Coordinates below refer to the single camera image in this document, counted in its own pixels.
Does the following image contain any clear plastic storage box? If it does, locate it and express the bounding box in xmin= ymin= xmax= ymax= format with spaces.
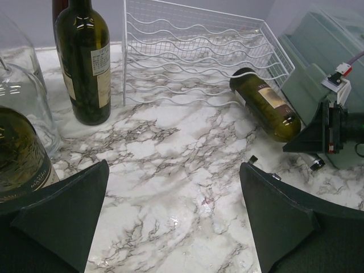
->
xmin=277 ymin=5 xmax=364 ymax=168

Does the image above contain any white wire wine rack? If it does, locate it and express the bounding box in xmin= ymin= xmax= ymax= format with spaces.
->
xmin=122 ymin=1 xmax=295 ymax=106

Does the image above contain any clear bottle silver stopper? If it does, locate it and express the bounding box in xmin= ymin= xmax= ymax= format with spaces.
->
xmin=1 ymin=63 xmax=60 ymax=158

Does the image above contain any green bottle silver neck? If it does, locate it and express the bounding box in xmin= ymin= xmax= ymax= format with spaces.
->
xmin=229 ymin=67 xmax=301 ymax=143

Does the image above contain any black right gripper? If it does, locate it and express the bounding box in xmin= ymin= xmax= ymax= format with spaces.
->
xmin=283 ymin=101 xmax=363 ymax=155

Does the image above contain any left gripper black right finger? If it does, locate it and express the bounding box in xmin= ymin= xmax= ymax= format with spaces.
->
xmin=239 ymin=163 xmax=363 ymax=272

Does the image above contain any red wine bottle gold cap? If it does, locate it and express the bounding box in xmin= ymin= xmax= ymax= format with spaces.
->
xmin=51 ymin=0 xmax=71 ymax=60

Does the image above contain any dark bottle black neck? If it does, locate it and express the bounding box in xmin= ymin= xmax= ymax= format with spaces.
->
xmin=1 ymin=106 xmax=59 ymax=202
xmin=55 ymin=1 xmax=111 ymax=125

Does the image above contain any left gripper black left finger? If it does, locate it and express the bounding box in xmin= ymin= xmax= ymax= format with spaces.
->
xmin=1 ymin=160 xmax=109 ymax=272

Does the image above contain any clear bottle dark cork stopper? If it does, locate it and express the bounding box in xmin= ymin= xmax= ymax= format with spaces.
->
xmin=0 ymin=11 xmax=48 ymax=94

